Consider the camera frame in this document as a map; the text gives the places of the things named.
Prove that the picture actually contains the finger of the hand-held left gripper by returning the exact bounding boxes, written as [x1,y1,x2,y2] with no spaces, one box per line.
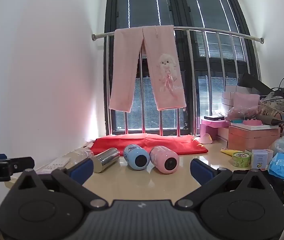
[8,157,35,173]

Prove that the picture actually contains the pink pants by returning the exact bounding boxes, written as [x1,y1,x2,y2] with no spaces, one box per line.
[109,25,186,112]

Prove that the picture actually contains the black framed window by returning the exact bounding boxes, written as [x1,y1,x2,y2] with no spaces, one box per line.
[104,0,261,137]

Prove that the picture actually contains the white plastic bag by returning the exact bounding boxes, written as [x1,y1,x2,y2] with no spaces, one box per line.
[269,135,284,155]

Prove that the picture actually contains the pink wrapped towel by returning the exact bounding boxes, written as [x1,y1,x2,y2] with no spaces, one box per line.
[228,92,262,120]

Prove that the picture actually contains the red cloth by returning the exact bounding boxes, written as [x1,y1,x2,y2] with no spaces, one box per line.
[91,134,209,156]

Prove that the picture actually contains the small white box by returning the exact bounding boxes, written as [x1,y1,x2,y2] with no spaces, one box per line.
[251,149,274,169]

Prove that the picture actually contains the green tape roll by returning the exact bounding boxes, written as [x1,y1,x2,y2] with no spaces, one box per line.
[232,152,252,167]

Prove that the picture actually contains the floral bag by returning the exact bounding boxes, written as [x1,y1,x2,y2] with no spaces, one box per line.
[259,97,284,121]

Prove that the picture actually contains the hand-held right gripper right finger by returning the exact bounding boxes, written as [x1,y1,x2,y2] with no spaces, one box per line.
[175,158,274,210]

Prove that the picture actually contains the silver steel cup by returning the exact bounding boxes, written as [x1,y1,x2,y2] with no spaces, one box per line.
[92,147,120,173]

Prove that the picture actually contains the blue cup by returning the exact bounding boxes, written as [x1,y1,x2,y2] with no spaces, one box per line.
[123,144,150,169]

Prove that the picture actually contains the large pink box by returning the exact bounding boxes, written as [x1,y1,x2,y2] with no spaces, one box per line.
[228,124,281,152]

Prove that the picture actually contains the white flat box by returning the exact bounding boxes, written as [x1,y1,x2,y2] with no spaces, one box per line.
[230,120,279,131]

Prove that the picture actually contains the blue packet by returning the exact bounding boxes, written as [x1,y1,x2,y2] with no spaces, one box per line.
[268,152,284,180]

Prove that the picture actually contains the pink cup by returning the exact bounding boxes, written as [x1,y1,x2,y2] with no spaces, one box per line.
[149,146,179,174]

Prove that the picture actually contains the metal railing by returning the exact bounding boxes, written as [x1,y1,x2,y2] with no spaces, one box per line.
[92,26,264,137]

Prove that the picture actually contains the stack of white boxes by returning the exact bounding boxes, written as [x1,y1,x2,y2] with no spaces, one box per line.
[221,84,252,113]

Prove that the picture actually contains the pink open box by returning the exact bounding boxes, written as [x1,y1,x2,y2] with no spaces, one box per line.
[201,119,230,141]

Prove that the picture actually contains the clear plastic bottle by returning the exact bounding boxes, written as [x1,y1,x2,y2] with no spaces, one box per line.
[68,149,95,165]

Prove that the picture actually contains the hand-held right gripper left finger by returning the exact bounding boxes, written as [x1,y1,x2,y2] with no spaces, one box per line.
[14,158,111,210]

